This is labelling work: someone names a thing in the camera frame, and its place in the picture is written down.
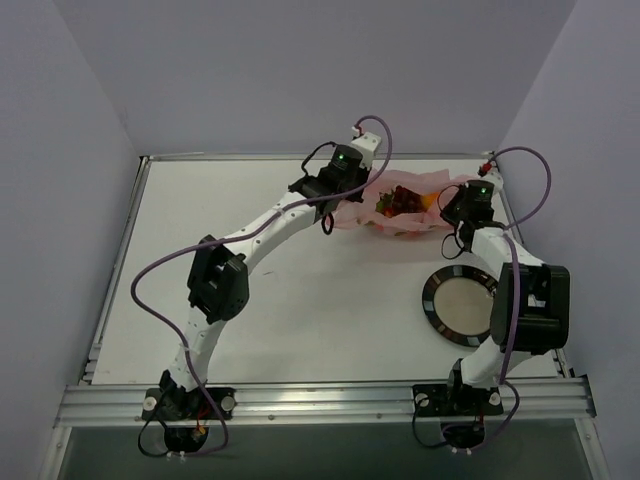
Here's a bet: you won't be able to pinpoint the pink floral plastic bag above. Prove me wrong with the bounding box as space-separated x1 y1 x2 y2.
334 169 470 236

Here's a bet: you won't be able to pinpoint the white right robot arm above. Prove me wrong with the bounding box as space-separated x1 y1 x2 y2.
441 180 571 413

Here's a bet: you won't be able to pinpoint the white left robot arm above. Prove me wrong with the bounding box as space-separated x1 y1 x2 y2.
165 140 376 419

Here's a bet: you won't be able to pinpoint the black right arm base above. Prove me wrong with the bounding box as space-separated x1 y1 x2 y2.
411 360 504 454

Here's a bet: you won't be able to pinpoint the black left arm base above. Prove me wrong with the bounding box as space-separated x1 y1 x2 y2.
137 370 236 458

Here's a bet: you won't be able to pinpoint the orange fake fruit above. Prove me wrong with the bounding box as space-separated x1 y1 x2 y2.
420 192 439 211

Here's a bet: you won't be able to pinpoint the fake strawberry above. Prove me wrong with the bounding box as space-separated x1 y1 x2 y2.
375 192 395 218

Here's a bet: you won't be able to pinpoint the dark red fake grapes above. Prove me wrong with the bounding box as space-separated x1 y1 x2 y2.
391 186 424 215

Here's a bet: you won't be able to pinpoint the dark rimmed beige plate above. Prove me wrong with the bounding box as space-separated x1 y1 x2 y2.
422 265 497 348

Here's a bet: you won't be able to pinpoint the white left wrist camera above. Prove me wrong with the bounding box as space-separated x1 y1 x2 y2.
350 126 382 170

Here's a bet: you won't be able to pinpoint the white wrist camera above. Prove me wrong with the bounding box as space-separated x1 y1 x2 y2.
478 161 504 196
350 126 382 170

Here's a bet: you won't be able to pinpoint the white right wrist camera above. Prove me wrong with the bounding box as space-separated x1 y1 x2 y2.
478 161 504 196

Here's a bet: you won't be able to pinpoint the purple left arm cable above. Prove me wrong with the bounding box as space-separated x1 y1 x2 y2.
130 114 394 459

